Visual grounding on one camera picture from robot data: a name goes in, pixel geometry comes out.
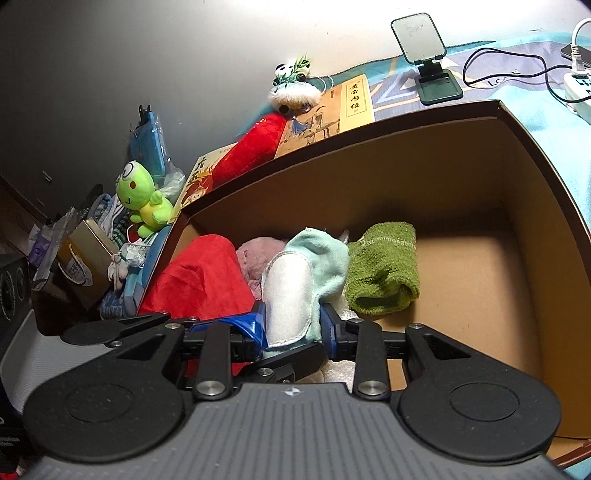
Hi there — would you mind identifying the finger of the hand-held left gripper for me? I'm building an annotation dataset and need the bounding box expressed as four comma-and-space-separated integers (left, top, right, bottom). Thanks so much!
61, 311, 171, 348
233, 344, 327, 385

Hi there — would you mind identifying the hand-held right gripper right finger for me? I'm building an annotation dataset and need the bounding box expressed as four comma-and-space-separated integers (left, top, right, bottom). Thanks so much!
321, 302, 472, 398

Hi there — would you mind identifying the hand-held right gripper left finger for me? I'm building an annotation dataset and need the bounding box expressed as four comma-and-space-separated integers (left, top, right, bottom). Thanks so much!
115, 301, 269, 401

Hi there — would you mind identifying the pale teal white mitt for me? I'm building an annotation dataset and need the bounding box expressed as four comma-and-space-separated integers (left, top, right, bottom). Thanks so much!
260, 227, 350, 350

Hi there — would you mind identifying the pinkish brown plush bear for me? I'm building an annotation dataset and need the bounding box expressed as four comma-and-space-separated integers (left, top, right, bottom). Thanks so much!
235, 237, 288, 303

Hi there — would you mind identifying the red soft cloth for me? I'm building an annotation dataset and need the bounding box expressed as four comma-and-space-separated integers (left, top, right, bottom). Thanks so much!
137, 234, 257, 320

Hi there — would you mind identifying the green terry towel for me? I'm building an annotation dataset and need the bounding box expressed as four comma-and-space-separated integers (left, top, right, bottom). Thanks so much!
345, 222, 422, 318

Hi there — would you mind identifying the brown cardboard box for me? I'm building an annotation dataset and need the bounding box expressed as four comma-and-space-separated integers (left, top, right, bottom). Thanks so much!
139, 98, 591, 464

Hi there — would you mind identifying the black speaker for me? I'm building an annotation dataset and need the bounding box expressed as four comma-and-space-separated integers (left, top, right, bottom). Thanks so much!
0, 253, 32, 320

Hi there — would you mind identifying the brown paper bag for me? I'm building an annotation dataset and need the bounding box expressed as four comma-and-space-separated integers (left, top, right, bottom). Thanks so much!
56, 218, 122, 309

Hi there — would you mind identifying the blue plastic container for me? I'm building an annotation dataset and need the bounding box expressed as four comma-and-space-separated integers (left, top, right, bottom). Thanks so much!
99, 231, 174, 321

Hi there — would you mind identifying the clear plastic packet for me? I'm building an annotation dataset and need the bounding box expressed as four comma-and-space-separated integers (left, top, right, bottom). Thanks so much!
28, 208, 81, 291

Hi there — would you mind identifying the striped cloth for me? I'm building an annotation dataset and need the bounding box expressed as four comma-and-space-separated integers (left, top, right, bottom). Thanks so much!
90, 194, 132, 245

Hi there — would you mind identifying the green frog plush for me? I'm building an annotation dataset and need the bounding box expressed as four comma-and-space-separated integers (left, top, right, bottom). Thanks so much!
115, 160, 175, 239

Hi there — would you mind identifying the cartoon cover book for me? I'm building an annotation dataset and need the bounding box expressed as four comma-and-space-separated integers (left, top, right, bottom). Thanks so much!
167, 142, 237, 225

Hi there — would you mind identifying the crumpled clear plastic bag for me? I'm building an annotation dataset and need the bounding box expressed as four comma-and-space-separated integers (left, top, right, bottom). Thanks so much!
159, 165, 186, 205

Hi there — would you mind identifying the long red plush toy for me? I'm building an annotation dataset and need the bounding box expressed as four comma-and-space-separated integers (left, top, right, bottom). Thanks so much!
210, 113, 291, 186

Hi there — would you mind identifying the blue pouch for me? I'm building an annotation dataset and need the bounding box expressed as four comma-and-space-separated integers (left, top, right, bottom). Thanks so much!
128, 104, 168, 183

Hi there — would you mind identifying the yellow book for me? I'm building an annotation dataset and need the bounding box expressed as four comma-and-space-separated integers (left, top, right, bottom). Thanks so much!
274, 74, 376, 160

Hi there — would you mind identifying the fluffy panda ornament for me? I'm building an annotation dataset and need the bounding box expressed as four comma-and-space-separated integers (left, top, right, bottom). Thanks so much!
269, 54, 324, 115

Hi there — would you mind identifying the green phone stand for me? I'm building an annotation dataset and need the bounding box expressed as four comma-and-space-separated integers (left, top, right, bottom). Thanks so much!
390, 11, 464, 107

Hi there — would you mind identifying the white power strip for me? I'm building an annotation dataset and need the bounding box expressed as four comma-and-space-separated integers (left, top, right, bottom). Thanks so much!
563, 69, 591, 125

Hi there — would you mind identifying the black phone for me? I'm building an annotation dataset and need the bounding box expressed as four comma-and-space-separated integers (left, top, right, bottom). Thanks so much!
560, 43, 591, 63

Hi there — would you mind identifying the black cable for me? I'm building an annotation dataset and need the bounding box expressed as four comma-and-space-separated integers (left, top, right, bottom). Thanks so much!
462, 44, 575, 109

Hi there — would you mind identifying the long white cable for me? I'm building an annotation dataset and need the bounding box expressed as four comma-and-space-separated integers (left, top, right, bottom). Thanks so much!
570, 18, 591, 77

